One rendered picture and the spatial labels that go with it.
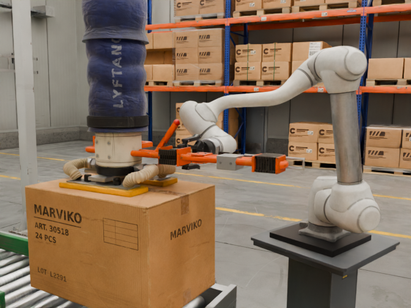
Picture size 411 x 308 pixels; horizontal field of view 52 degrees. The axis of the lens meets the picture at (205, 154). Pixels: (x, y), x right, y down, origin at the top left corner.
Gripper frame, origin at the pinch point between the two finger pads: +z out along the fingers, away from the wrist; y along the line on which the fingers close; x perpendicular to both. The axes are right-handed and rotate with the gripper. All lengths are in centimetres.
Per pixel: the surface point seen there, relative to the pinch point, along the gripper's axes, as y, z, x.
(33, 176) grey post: 62, -163, 274
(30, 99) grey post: -15, -163, 274
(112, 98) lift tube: -19.5, 9.0, 21.5
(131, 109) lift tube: -15.8, 4.3, 16.7
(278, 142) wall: 84, -828, 243
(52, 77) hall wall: -68, -737, 882
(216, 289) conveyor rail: 61, -30, -1
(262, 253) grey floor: 119, -224, 50
